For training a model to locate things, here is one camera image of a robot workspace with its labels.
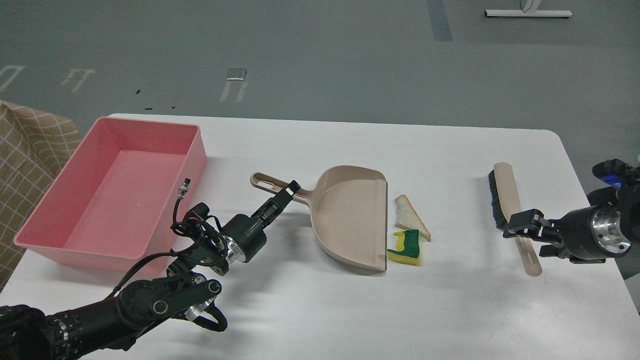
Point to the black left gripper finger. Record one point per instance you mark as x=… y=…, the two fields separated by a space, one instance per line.
x=274 y=206

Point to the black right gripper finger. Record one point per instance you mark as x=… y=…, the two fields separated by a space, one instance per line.
x=555 y=250
x=531 y=224

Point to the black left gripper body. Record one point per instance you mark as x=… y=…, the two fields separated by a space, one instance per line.
x=248 y=233

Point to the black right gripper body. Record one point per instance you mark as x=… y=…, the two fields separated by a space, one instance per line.
x=591 y=235

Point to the beige hand brush black bristles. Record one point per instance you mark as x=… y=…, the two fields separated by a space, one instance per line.
x=505 y=202

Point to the beige plastic dustpan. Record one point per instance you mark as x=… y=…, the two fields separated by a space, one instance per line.
x=348 y=213

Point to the yellow green sponge piece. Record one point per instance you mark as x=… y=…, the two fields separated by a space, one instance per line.
x=407 y=249

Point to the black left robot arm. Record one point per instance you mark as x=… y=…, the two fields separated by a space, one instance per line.
x=159 y=287

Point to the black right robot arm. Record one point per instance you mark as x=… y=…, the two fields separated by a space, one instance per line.
x=621 y=192

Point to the pink plastic bin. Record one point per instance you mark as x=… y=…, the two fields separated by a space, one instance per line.
x=112 y=204

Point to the grey floor plate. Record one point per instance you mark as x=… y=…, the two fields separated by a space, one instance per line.
x=236 y=74

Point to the white stand base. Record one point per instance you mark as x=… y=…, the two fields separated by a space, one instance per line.
x=528 y=9

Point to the brown checkered cloth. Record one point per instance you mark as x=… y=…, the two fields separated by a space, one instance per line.
x=34 y=148

